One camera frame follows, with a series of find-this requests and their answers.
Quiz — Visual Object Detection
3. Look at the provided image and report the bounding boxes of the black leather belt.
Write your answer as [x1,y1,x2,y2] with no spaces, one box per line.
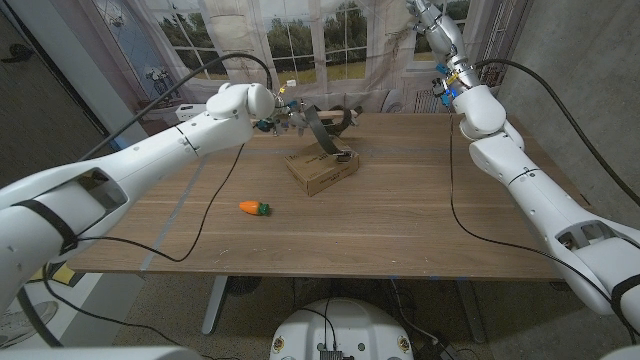
[302,103,359,164]

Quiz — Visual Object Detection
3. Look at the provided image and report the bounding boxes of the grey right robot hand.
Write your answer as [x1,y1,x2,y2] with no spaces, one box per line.
[405,0,482,96]

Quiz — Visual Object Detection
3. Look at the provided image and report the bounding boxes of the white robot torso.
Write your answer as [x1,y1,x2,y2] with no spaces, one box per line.
[268,297,415,360]

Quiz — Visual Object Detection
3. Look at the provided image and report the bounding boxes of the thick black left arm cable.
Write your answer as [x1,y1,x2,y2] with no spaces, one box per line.
[79,52,274,162]

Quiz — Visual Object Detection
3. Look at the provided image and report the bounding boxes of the black door handle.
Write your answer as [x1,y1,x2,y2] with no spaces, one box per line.
[0,43,35,65]

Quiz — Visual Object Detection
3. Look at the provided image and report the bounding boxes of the white door frame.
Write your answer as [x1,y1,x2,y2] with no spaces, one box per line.
[7,0,158,158]

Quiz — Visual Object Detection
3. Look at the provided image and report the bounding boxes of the table leg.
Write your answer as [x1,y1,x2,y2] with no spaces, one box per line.
[457,279,486,345]
[201,275,230,336]

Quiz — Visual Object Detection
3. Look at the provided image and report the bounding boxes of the white power adapter box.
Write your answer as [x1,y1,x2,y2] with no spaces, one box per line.
[175,103,209,123]

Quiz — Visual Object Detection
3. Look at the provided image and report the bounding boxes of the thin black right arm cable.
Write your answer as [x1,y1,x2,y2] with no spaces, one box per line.
[448,112,639,346]

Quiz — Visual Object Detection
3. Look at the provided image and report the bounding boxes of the orange toy carrot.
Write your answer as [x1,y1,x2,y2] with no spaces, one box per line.
[238,199,272,218]

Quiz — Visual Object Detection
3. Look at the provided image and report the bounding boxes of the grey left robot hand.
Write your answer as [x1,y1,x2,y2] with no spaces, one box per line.
[254,99,314,139]

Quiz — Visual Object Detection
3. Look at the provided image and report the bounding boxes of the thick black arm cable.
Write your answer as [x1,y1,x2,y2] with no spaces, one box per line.
[79,52,274,162]
[472,58,640,207]

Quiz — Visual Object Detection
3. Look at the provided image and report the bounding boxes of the printed window backdrop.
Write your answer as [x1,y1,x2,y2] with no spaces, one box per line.
[92,0,531,115]

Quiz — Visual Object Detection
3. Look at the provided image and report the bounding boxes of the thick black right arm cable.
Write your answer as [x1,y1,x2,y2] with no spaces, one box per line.
[472,58,640,207]

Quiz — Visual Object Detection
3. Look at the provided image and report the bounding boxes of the yellow and black floor item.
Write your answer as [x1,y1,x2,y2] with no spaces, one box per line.
[29,262,86,289]

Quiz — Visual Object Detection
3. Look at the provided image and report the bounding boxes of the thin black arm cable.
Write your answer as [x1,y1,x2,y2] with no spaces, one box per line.
[42,142,246,360]
[448,112,639,346]

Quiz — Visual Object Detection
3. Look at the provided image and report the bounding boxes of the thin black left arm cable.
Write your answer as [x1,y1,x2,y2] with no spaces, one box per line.
[42,142,246,360]

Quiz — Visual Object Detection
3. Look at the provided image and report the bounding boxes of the grey shoe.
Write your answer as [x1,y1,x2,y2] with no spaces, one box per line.
[0,299,59,349]

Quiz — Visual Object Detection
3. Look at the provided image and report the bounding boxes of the black floor box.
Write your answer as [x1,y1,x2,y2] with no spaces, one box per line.
[414,339,459,360]

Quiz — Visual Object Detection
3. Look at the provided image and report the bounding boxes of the brown cardboard package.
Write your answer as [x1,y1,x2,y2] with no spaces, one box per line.
[283,137,360,198]

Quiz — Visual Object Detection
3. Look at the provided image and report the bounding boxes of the wooden hanger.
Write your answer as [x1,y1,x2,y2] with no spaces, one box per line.
[298,107,364,125]

